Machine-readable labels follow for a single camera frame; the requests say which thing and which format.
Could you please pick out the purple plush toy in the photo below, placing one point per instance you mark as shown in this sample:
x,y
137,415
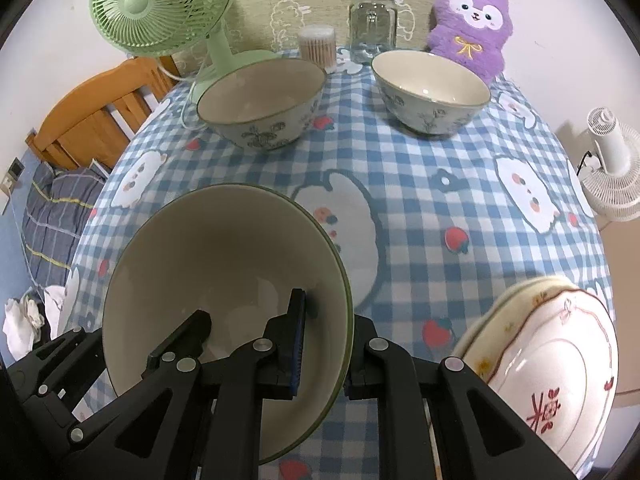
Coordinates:
x,y
470,40

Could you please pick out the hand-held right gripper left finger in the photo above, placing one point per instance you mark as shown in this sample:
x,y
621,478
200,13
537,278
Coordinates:
x,y
298,345

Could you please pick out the white standing fan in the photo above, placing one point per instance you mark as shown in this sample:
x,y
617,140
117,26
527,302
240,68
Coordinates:
x,y
615,180

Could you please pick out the green printed wall cloth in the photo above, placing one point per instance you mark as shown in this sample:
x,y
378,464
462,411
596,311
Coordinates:
x,y
300,0

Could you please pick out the blue checkered tablecloth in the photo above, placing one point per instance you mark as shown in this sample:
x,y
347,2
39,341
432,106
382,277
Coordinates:
x,y
425,200

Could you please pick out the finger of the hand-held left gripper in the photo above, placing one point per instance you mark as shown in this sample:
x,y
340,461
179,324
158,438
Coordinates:
x,y
195,325
75,342

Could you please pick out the glass jar with lid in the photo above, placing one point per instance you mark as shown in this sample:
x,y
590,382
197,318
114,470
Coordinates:
x,y
372,25

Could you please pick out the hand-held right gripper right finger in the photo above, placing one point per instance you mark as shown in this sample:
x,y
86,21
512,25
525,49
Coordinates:
x,y
356,380

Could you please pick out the wooden bed headboard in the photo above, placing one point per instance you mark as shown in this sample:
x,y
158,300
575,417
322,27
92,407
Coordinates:
x,y
85,115

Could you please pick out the striped grey pillow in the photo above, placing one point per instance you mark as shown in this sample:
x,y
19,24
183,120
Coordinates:
x,y
55,210

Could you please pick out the red rimmed white plate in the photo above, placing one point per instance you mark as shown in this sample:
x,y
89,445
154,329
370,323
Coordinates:
x,y
560,360

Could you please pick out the scalloped yellow flower plate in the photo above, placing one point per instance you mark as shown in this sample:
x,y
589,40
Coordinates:
x,y
481,360

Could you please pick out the green desk fan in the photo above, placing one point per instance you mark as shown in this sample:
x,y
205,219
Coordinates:
x,y
135,2

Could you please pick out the cotton swab container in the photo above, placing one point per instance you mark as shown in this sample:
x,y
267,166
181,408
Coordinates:
x,y
317,45

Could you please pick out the floral ceramic bowl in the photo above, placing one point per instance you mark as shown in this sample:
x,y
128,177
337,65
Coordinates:
x,y
430,115
260,130
225,260

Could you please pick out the white crumpled cloth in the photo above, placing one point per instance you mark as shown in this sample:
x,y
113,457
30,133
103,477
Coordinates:
x,y
22,325

